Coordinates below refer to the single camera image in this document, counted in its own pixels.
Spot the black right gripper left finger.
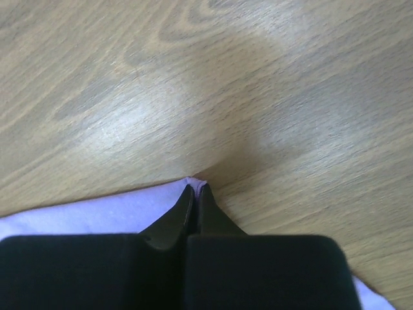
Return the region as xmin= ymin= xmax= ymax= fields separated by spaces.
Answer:
xmin=1 ymin=187 xmax=194 ymax=309

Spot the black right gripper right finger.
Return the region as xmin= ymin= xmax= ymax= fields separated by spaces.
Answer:
xmin=186 ymin=185 xmax=361 ymax=309

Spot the lavender t shirt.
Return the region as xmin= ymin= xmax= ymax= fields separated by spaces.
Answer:
xmin=1 ymin=178 xmax=389 ymax=309

